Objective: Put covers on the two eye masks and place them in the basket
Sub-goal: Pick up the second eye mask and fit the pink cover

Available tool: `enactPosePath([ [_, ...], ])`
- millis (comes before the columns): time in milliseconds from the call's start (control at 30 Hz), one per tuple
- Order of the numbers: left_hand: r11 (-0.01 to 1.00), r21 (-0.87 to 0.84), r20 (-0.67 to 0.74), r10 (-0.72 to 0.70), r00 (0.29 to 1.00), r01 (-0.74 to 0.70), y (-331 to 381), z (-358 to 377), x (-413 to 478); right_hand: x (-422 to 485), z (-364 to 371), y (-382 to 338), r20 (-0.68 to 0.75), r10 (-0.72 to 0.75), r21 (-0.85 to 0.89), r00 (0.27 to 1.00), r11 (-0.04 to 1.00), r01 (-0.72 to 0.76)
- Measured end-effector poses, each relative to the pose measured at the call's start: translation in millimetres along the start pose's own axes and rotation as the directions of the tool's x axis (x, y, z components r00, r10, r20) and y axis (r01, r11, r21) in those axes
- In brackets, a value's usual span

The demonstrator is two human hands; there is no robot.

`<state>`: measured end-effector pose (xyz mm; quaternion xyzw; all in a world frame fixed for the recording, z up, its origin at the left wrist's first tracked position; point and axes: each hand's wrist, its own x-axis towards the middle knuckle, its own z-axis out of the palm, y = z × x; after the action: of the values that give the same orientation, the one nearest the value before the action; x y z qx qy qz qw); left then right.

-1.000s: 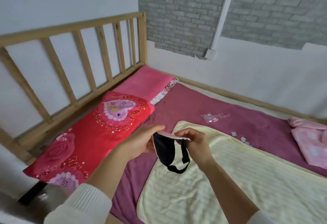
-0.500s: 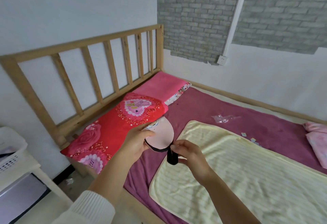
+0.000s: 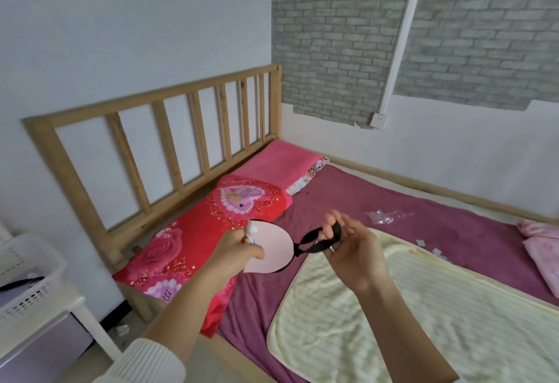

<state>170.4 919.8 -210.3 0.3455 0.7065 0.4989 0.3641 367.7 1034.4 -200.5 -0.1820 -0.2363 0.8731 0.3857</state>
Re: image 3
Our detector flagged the red floral pillow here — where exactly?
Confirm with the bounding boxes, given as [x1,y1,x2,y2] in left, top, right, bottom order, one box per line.
[112,174,293,339]

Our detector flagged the person's left hand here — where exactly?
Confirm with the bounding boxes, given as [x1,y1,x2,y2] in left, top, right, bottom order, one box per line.
[209,225,265,277]

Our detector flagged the maroon bed sheet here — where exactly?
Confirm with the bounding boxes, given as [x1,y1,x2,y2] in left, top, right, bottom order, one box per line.
[218,164,559,383]

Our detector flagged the person's right hand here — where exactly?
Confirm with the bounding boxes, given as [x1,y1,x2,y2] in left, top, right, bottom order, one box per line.
[317,209,390,297]

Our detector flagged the pink eye mask black strap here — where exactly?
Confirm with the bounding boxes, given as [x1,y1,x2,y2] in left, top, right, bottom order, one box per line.
[241,219,342,275]

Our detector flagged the white cable conduit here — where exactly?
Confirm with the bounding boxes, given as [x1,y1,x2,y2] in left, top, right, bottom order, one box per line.
[377,0,431,115]

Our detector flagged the pink towel pillow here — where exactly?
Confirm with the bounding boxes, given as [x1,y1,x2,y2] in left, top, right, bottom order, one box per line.
[231,139,329,196]

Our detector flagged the white plastic basket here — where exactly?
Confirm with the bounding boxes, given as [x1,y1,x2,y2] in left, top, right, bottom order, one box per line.
[0,233,69,325]

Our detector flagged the cream striped towel blanket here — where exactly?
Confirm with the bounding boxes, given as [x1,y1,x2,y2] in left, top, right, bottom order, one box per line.
[266,226,559,383]

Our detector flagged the purple storage box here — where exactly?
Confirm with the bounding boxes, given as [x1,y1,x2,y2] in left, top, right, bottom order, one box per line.
[0,311,95,383]

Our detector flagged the light pink folded quilt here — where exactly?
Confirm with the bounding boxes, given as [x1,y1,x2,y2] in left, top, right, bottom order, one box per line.
[517,219,559,299]

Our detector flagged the person's left forearm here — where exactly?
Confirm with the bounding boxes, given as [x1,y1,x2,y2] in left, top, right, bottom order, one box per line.
[94,260,238,383]

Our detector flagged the white bedside table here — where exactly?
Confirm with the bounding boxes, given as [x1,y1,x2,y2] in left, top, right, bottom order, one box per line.
[0,281,123,383]

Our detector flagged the clear plastic wrapper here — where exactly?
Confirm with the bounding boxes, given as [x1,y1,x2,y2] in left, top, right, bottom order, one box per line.
[364,209,414,226]

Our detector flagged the person's right forearm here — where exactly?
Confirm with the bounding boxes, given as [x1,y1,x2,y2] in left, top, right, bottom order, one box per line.
[353,281,460,383]

